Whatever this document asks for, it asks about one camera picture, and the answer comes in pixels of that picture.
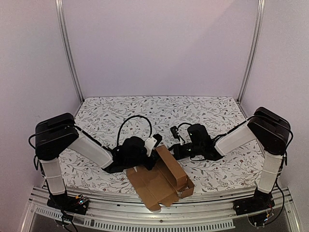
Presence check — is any brown cardboard paper box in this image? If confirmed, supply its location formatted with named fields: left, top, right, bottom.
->
left=126, top=145, right=195, bottom=211

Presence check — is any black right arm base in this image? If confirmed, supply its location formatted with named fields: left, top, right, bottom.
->
left=233, top=188, right=275, bottom=216

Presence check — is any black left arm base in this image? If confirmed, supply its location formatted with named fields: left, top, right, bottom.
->
left=47, top=191, right=89, bottom=215

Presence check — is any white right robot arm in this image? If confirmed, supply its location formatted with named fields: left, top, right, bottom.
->
left=169, top=107, right=294, bottom=211

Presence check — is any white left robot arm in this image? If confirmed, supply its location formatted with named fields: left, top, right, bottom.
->
left=30, top=113, right=162, bottom=210

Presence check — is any floral patterned table mat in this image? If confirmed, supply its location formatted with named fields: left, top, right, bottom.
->
left=59, top=96, right=264, bottom=194

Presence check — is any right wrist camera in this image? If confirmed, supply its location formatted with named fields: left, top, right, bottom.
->
left=170, top=122, right=211, bottom=145

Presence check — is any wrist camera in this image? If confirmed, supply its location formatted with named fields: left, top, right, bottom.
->
left=144, top=133, right=162, bottom=157
left=170, top=122, right=211, bottom=145

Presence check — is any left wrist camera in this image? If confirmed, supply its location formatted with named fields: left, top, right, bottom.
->
left=144, top=133, right=162, bottom=157

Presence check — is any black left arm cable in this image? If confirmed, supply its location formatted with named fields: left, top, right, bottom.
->
left=115, top=115, right=153, bottom=150

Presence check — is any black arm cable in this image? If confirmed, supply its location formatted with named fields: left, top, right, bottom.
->
left=175, top=122, right=249, bottom=145
left=115, top=115, right=153, bottom=150

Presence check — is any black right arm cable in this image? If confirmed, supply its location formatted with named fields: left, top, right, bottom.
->
left=175, top=122, right=249, bottom=145

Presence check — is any aluminium front rail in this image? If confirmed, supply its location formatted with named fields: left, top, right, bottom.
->
left=20, top=186, right=301, bottom=232

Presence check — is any right aluminium frame post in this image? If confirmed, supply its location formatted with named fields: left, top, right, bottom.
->
left=237, top=0, right=266, bottom=105

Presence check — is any aluminium frame post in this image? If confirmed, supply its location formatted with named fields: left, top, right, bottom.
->
left=237, top=0, right=266, bottom=105
left=55, top=0, right=84, bottom=103

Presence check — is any left aluminium frame post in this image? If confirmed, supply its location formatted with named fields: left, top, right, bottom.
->
left=55, top=0, right=84, bottom=103

